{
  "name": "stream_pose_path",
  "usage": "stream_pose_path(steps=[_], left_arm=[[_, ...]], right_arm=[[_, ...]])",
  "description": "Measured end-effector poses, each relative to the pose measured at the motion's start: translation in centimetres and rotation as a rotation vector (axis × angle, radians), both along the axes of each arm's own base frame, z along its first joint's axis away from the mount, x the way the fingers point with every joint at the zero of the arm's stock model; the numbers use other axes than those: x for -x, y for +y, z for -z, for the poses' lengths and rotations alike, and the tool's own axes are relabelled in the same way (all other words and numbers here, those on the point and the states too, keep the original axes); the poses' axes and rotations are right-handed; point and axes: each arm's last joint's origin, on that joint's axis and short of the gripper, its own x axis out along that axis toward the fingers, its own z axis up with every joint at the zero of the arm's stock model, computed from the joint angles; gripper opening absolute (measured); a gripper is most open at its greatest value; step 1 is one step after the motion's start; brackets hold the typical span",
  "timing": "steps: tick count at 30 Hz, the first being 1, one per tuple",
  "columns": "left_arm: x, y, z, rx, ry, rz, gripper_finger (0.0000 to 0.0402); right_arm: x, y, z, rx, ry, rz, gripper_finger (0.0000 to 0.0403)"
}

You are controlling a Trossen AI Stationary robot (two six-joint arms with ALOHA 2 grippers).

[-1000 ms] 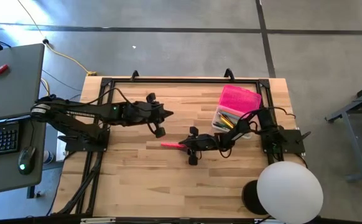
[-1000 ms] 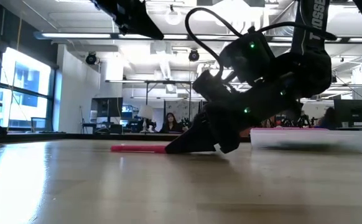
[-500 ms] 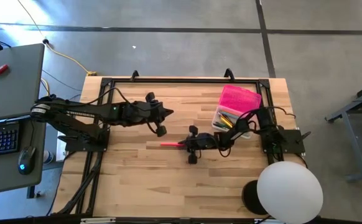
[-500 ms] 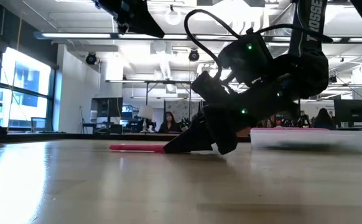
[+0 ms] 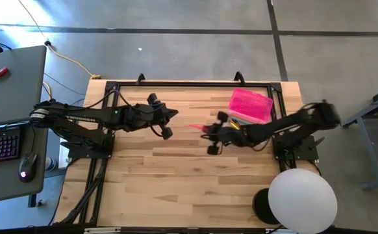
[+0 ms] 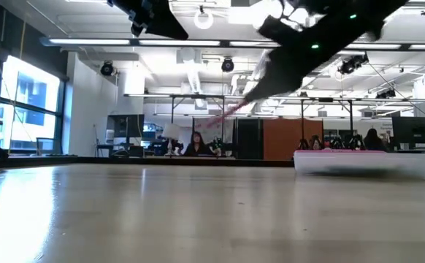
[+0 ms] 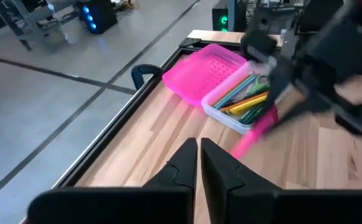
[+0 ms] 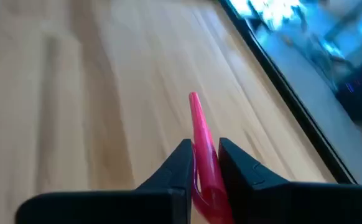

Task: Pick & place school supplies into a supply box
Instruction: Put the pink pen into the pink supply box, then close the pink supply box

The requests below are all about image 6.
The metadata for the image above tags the orange partition panel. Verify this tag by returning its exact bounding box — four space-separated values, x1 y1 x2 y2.
263 117 324 161

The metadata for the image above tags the white ceiling duct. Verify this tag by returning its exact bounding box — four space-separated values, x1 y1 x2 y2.
175 48 207 94

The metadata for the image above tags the clear supply box pink lid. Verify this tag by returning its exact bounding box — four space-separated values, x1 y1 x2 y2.
293 148 425 180

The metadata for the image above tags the white cable ring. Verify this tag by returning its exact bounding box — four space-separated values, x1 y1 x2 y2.
193 8 215 31

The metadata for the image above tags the large window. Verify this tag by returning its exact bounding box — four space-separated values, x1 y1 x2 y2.
0 54 63 151

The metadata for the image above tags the long overhead light bar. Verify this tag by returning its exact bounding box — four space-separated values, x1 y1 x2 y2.
39 36 425 51

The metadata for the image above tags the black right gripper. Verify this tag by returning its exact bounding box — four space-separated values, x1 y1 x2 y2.
244 18 348 104

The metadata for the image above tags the black metal gantry frame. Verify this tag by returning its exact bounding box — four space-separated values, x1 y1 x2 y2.
270 96 425 151
123 93 228 158

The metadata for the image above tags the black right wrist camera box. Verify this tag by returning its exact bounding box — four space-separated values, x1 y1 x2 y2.
258 15 294 45

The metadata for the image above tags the black cabinet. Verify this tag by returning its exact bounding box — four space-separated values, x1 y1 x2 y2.
234 117 264 160

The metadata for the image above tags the person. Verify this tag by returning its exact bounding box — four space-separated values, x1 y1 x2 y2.
362 128 388 152
183 131 213 158

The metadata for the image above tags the black computer monitor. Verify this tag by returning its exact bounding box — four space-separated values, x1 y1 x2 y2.
391 116 425 145
107 113 145 139

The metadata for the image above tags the black hanging spotlight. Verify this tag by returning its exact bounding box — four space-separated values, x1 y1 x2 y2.
99 61 116 77
221 57 235 73
375 88 397 99
337 53 370 76

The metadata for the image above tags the pink highlighter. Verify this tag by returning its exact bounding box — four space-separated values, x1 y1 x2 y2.
204 101 250 129

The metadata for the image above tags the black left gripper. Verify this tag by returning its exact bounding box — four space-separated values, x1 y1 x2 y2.
107 0 190 41

